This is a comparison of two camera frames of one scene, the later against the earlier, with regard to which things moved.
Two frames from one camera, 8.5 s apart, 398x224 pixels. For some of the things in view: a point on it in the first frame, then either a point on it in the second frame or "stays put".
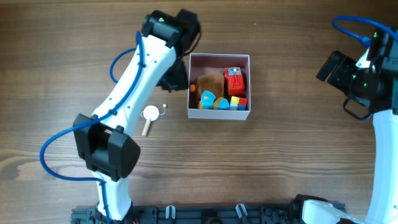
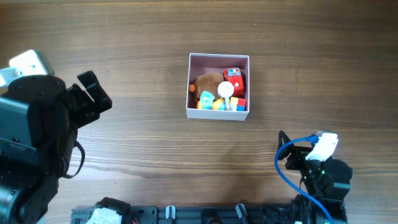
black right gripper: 344,64 -> 298,154
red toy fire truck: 234,80 stays put
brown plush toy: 212,82 stays put
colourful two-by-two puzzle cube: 238,104 stays put
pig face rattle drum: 150,113 -> 225,89
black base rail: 198,214 stays put
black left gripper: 180,83 -> 89,109
